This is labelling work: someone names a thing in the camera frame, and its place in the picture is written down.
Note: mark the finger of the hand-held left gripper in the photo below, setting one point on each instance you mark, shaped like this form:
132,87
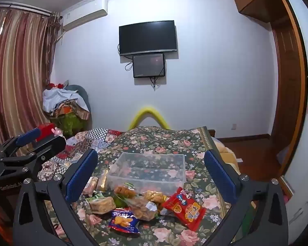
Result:
28,135
50,147

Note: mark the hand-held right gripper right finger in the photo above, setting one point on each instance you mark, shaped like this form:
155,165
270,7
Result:
218,176

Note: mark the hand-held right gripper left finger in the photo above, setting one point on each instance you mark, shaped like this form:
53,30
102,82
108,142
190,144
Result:
82,176

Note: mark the pink snack bar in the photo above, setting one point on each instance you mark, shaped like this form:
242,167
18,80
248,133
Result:
91,185

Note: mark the beige snack bar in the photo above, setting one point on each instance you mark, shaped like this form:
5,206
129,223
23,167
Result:
102,180

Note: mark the clear cracker pack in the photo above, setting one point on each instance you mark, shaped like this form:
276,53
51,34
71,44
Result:
154,196

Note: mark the clear plastic container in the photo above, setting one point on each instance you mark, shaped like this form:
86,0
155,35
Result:
148,164

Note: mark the clear bag of orange snacks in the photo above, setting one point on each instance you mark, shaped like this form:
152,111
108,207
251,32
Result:
142,208

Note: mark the red box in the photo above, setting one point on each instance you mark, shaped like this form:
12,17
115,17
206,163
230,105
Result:
46,130

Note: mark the pink toy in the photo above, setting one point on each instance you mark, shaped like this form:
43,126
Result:
57,131

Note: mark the beige duvet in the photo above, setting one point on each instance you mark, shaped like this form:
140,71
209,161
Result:
229,156

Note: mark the green fuzzy cloth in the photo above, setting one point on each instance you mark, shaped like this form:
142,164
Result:
69,125

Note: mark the tan wrapped cake packet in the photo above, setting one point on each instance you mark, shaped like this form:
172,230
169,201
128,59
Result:
101,205

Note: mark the patchwork quilt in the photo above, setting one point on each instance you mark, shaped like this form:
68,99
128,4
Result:
92,135

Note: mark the orange patterned cloth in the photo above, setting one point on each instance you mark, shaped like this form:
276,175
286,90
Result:
71,110

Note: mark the small fried snack pack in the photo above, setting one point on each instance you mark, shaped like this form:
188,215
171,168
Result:
124,190

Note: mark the red snack packet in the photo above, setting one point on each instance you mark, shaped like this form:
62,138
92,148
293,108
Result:
186,208

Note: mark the white crumpled cloth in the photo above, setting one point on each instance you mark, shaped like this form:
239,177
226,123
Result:
56,100

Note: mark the striped brown curtain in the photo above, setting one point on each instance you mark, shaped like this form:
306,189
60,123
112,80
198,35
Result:
18,76

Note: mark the blue snack packet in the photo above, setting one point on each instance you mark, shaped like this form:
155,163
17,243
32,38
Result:
124,221

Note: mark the floral blanket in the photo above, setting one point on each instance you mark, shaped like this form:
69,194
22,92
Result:
169,138

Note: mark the grey round cushion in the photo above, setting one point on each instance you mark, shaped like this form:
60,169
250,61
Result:
83,94

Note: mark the yellow foam tube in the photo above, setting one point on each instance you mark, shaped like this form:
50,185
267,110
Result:
148,109

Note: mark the white sliding door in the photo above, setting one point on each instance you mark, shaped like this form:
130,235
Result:
305,133

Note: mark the wooden wardrobe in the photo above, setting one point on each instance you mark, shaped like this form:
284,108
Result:
287,69

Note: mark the white air conditioner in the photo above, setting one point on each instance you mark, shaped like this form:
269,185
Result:
84,12

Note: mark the wall socket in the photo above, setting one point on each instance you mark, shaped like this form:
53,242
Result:
234,126

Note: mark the small black wall monitor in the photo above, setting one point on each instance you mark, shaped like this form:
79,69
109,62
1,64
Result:
148,65

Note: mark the black wall television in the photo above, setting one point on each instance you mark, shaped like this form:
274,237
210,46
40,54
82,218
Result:
148,37

